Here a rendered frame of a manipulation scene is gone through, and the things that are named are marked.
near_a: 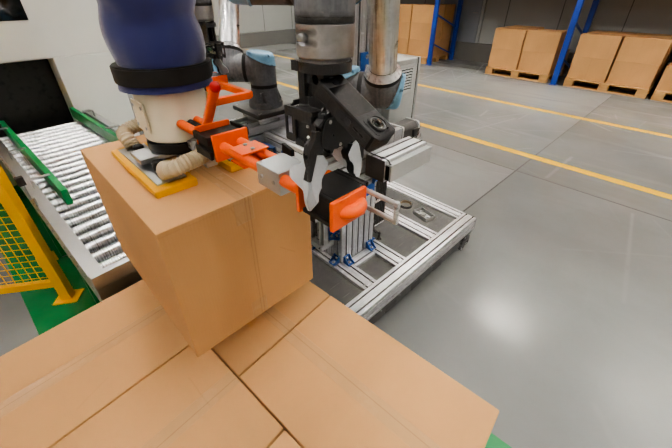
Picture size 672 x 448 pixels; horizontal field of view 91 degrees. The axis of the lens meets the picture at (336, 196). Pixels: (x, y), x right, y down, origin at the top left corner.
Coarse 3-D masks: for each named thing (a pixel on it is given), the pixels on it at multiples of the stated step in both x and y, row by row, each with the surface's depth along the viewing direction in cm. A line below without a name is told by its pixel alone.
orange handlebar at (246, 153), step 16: (224, 96) 101; (240, 96) 104; (192, 128) 77; (224, 144) 69; (240, 144) 68; (256, 144) 68; (240, 160) 64; (256, 160) 62; (288, 176) 57; (352, 208) 48
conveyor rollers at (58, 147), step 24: (48, 144) 242; (72, 144) 239; (96, 144) 241; (24, 168) 208; (48, 168) 210; (72, 168) 206; (48, 192) 185; (72, 192) 185; (96, 192) 181; (72, 216) 166; (96, 216) 166; (96, 240) 146
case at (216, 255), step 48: (144, 192) 79; (192, 192) 79; (240, 192) 79; (144, 240) 77; (192, 240) 72; (240, 240) 81; (288, 240) 94; (192, 288) 76; (240, 288) 88; (288, 288) 103; (192, 336) 82
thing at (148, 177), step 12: (144, 144) 99; (120, 156) 92; (132, 168) 86; (144, 168) 85; (144, 180) 81; (156, 180) 79; (168, 180) 79; (180, 180) 81; (192, 180) 81; (156, 192) 76; (168, 192) 78
